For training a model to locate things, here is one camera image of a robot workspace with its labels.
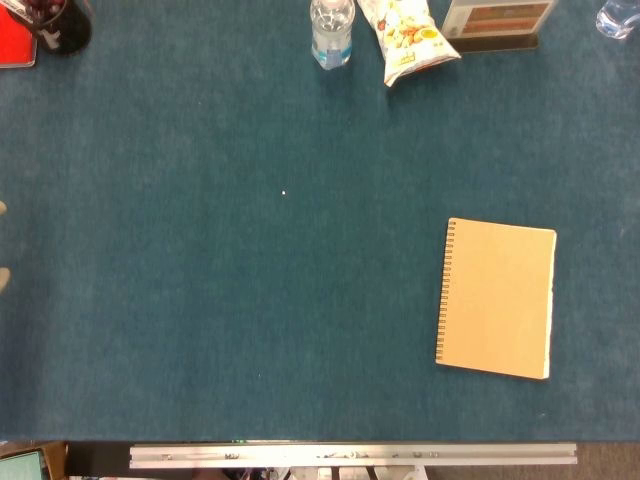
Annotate tan spiral notebook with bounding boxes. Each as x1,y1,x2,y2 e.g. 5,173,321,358
434,217,558,381

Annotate teal felt table mat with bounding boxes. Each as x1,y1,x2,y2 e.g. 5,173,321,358
0,0,640,443

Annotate clear water bottle blue label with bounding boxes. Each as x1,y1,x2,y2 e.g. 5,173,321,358
310,0,356,71

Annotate white snack chip bag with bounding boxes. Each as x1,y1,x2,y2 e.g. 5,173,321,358
355,0,462,88

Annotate acrylic sign stand with card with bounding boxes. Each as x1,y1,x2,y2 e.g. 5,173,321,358
442,0,560,54

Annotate black pen holder cup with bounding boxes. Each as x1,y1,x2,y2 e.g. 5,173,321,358
5,0,94,57

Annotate red ink pad case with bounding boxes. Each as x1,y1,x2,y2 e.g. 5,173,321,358
0,4,39,69

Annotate clear plastic water bottle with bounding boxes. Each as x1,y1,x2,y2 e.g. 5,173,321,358
595,0,640,41

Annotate aluminium profile rail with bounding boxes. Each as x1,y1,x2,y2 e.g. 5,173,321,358
129,442,578,470

